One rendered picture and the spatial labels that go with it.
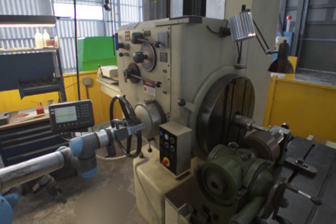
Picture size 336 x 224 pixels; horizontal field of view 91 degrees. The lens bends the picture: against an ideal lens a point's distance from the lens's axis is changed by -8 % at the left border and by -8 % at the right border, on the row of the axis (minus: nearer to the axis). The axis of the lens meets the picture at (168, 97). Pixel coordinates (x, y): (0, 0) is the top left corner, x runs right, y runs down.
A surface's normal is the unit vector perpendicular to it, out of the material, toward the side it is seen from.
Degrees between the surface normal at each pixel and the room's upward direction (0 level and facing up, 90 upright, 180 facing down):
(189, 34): 90
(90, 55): 84
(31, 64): 90
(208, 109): 62
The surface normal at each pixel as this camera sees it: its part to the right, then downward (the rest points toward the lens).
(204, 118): -0.74, -0.09
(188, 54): 0.63, 0.24
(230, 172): 0.30, -0.73
